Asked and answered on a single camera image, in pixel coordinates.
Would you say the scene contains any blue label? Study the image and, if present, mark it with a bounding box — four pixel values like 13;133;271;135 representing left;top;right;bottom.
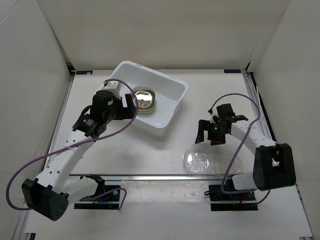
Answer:
223;69;242;74
75;70;93;75

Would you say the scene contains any clear iridescent square plate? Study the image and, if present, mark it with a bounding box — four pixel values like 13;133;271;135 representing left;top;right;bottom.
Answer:
133;86;157;113

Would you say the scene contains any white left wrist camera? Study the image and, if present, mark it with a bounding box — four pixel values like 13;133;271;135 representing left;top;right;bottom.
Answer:
103;80;122;99

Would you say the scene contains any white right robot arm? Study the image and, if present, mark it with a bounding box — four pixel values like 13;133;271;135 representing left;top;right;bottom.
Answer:
195;103;296;200

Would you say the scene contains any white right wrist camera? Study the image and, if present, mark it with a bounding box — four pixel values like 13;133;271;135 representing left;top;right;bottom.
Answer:
208;108;219;124

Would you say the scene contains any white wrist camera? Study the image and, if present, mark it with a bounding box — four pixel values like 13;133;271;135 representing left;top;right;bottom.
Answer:
208;108;219;124
103;80;122;99

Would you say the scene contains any white plastic bin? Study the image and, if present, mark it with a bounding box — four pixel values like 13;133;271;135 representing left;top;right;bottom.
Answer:
110;61;189;136

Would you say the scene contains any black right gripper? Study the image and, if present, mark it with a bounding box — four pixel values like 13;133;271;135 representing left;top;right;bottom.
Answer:
195;119;228;146

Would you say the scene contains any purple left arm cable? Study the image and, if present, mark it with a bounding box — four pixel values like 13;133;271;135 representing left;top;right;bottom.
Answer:
5;78;140;211

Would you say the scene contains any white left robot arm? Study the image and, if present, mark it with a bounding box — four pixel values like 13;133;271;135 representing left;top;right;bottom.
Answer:
21;90;139;221

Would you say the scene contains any clear textured glass plate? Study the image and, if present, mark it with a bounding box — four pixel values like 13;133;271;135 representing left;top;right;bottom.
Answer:
182;149;213;175

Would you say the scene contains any blue label right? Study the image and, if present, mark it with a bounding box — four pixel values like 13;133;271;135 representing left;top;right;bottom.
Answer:
223;69;242;74

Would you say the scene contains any blue label left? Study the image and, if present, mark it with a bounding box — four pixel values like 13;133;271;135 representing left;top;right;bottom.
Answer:
75;70;93;75

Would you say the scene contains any clear frosted flat plate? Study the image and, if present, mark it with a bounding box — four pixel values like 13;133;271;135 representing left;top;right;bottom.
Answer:
213;154;243;175

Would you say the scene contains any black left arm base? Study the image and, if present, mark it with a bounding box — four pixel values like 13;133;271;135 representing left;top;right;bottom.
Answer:
73;174;127;211

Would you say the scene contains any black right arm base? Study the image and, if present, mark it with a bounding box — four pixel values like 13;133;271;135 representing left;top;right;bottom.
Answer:
204;185;258;212

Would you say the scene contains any green panda plate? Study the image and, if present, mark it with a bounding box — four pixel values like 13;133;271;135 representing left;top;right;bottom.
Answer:
134;95;157;114

